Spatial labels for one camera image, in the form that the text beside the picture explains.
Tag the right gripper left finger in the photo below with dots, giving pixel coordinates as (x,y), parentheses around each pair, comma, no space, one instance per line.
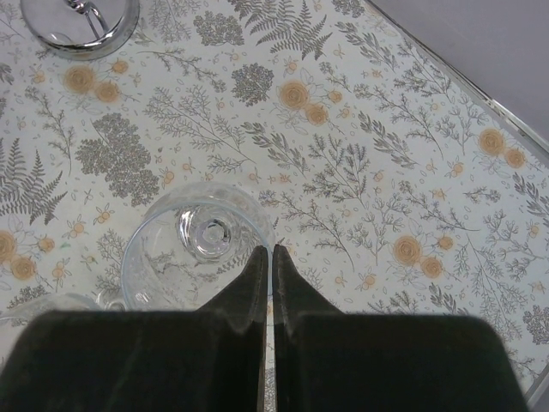
(210,359)

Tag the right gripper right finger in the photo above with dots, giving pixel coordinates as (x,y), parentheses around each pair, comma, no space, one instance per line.
(328,360)

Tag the chrome wine glass rack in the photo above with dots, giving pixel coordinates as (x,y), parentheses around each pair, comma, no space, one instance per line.
(81,30)

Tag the floral tablecloth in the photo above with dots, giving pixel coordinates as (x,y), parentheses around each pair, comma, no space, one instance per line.
(393,187)

